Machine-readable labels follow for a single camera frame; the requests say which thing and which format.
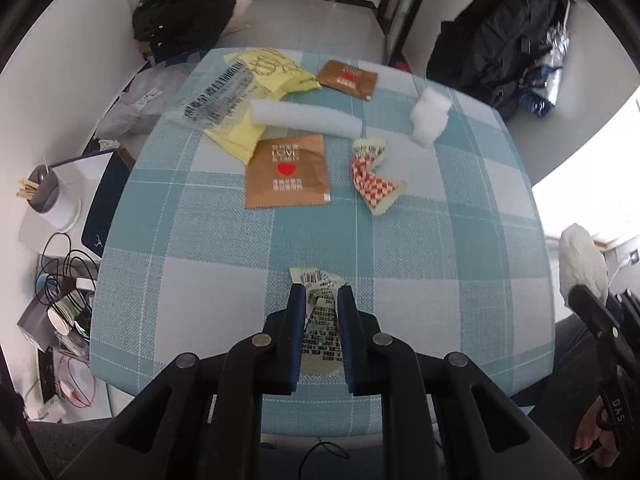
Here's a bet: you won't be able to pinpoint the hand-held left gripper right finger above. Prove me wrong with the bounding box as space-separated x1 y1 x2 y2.
337 284 583 480

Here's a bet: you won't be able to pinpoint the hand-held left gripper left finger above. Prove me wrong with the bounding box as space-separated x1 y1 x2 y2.
60 284 308 480

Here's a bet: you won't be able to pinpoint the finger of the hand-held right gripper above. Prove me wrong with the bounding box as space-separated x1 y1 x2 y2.
606 292 640 332
567 285 624 349

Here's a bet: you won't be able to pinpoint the barcode paper wrapper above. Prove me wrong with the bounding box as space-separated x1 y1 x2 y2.
290 267 349 379

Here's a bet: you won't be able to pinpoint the white foam wrap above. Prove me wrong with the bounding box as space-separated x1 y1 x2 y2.
558 223 610 308

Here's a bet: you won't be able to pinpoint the white foam sheet roll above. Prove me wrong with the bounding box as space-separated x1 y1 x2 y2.
250 99 363 139

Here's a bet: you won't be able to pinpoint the clear printed bread wrapper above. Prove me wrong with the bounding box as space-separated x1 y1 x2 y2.
167 60 281 136

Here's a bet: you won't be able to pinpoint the yellow plastic bag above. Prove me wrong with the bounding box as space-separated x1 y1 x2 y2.
205 47 323 165

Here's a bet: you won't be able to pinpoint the person's right hand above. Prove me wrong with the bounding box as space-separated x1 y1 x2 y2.
574 399 619 467

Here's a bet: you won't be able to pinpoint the person's dark trousers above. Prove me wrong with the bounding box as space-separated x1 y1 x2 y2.
527 317 608 461

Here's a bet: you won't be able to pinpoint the red checkered paper wrapper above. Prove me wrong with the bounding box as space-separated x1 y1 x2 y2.
351 136 408 218

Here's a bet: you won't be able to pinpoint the brown heart print packet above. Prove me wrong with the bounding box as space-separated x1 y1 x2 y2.
244 134 332 209
316 59 379 102

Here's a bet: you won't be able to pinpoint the white foam block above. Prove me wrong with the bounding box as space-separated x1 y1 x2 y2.
409 87 452 149

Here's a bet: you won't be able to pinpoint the navy and white box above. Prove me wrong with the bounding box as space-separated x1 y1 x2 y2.
52 150 132 259

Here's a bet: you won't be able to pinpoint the stack of paper cups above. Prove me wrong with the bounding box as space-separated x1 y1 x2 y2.
47 294 94 337

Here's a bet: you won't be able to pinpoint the brown cardboard box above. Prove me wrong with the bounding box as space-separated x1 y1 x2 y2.
84 135 136 170

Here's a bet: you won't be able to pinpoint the blue and silver bag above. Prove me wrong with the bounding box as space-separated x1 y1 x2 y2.
517 17 572 119

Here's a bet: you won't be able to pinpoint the grey plastic mailer bag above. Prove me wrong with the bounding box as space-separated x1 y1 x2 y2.
95 67 193 143

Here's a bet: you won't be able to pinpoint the white cup holder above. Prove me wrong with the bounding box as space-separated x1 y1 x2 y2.
27 165 82 232

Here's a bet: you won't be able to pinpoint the grey small box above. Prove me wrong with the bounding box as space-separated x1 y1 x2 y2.
17 292 57 352

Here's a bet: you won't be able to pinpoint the bundle of wooden sticks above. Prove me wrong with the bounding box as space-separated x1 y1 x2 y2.
15 155 51 202

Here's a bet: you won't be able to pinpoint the white pillow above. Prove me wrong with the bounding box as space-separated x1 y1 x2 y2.
220 0 262 36

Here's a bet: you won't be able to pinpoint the dark glass door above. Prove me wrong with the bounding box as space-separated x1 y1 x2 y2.
377 0 441 57

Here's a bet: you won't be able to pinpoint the black backpack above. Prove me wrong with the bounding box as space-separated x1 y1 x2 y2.
132 0 237 63

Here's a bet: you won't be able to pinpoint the red cable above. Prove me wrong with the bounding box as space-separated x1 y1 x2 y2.
55 351 97 407

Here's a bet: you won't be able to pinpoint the black cable loops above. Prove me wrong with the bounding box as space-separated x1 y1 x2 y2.
41 232 102 302

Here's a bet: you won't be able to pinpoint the black bags by wall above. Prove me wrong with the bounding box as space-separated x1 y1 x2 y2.
426 0 572 121

